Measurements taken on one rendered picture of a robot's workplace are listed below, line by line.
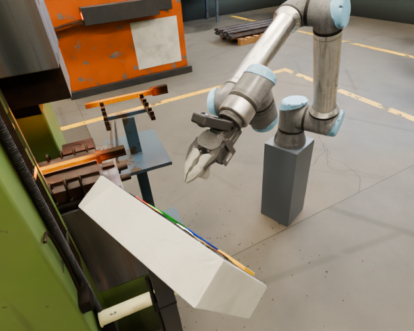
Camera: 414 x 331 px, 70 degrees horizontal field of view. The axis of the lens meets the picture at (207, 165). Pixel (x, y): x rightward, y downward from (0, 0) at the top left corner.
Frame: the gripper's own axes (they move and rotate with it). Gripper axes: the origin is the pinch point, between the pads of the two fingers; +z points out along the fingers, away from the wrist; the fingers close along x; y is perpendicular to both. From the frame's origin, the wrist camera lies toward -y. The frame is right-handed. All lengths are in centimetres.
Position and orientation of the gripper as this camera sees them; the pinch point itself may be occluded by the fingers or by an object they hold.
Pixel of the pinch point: (186, 176)
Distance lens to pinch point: 73.9
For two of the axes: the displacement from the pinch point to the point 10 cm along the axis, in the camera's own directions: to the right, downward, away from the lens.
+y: 3.9, 4.6, 7.9
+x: -7.4, -3.5, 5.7
